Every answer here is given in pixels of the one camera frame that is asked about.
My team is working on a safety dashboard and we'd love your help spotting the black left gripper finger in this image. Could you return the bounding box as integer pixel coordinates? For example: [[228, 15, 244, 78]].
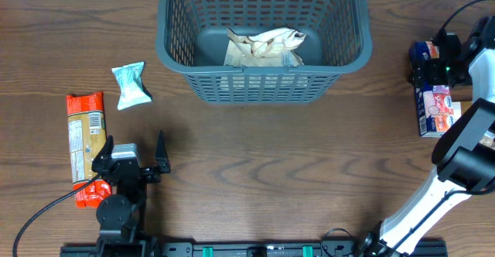
[[155, 131, 171, 173], [91, 135, 114, 172]]

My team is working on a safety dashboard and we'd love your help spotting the red orange snack packet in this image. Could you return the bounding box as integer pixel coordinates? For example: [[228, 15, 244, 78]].
[[66, 92, 112, 208]]

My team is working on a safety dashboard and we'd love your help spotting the blue tissue pack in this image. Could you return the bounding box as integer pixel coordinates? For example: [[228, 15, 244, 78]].
[[408, 41, 460, 138]]

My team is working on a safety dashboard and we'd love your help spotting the mint green wipes packet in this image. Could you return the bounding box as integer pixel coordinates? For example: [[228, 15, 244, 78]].
[[111, 61, 152, 110]]

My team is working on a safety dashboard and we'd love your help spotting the brown white snack bag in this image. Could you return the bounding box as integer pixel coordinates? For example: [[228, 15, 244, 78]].
[[460, 101, 494, 149]]

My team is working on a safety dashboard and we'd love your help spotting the beige snack bag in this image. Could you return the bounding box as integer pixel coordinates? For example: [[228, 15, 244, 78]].
[[224, 27, 307, 67]]

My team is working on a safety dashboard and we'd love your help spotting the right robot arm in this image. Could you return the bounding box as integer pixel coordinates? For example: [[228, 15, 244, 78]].
[[347, 16, 494, 256]]

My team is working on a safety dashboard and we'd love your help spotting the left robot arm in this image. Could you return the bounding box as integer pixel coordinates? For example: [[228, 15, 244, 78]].
[[92, 135, 162, 257]]

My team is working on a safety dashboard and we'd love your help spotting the grey plastic basket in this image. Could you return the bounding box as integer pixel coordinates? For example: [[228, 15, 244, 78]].
[[155, 0, 372, 104]]

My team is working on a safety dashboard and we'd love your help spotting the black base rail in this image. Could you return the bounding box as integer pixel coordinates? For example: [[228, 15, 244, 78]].
[[60, 240, 448, 257]]

